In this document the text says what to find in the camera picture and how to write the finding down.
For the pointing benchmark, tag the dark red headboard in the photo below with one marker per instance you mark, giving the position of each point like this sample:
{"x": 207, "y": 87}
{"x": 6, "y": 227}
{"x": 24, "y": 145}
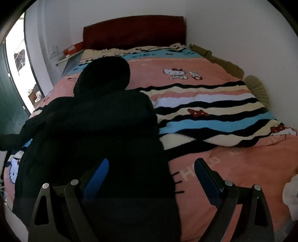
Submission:
{"x": 132, "y": 31}

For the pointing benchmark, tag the white bedside shelf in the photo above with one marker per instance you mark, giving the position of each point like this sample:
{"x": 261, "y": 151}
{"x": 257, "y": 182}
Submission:
{"x": 69, "y": 61}

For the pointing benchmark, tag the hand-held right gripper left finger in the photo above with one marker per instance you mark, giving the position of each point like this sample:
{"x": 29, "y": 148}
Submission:
{"x": 96, "y": 179}

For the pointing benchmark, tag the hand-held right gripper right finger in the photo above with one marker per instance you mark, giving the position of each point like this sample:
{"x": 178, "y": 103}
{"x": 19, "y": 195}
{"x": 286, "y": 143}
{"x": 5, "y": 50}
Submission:
{"x": 206, "y": 179}

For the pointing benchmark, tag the orange red box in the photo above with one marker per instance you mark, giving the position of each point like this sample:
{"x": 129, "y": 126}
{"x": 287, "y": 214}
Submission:
{"x": 73, "y": 48}

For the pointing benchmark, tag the beige pleated cloth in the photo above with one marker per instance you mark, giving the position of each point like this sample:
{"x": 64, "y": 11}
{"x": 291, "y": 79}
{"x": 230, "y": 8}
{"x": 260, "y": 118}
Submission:
{"x": 258, "y": 89}

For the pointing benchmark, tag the striped cartoon printed blanket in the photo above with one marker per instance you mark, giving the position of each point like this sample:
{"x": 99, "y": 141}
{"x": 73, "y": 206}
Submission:
{"x": 198, "y": 67}

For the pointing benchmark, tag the white cloth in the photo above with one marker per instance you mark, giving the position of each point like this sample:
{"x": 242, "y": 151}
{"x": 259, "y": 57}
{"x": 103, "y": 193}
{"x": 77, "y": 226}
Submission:
{"x": 291, "y": 195}

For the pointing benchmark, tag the dark green door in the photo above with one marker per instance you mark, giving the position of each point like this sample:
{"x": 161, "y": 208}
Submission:
{"x": 9, "y": 100}

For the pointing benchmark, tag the black hooded coat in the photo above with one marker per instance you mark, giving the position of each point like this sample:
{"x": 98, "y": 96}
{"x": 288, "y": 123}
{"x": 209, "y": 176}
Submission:
{"x": 93, "y": 128}

